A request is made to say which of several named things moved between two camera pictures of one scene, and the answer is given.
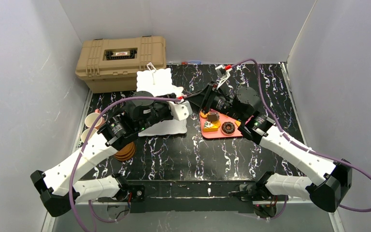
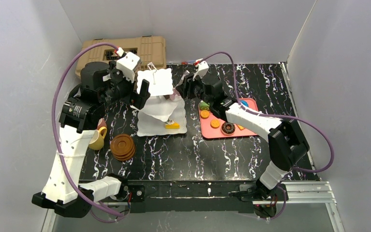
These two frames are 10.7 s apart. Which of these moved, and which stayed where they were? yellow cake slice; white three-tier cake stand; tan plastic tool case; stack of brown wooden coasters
Moved: yellow cake slice
Stayed: white three-tier cake stand; stack of brown wooden coasters; tan plastic tool case
